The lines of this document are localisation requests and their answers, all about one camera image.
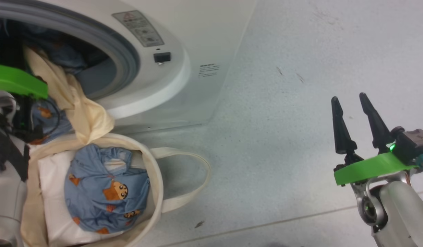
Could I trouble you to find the thin black left gripper cable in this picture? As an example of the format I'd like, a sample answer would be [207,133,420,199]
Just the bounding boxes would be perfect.
[28,98,61,136]

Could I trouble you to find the grey warning sticker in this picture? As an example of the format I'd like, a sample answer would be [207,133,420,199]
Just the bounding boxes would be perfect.
[112,10,165,47]

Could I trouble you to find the white cushion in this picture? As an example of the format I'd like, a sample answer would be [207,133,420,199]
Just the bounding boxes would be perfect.
[38,150,154,247]

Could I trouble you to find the cream yellow garment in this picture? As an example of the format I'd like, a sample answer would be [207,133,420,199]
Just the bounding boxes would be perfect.
[23,46,115,144]

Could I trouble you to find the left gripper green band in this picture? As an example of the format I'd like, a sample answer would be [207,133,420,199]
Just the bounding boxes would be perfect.
[0,63,49,134]

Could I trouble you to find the blue bear print garment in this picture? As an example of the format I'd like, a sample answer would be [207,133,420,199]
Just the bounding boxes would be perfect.
[25,31,107,144]
[63,144,151,235]

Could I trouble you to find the white front-load washing machine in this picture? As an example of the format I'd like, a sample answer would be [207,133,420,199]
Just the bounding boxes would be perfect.
[0,0,258,134]

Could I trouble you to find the cream canvas laundry basket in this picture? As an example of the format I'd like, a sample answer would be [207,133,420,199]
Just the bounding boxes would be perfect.
[20,133,212,247]

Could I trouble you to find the black door latch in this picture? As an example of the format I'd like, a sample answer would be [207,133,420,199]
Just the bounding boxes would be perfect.
[153,52,171,66]

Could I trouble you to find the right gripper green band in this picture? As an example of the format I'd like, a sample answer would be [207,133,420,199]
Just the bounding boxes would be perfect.
[331,92,419,186]

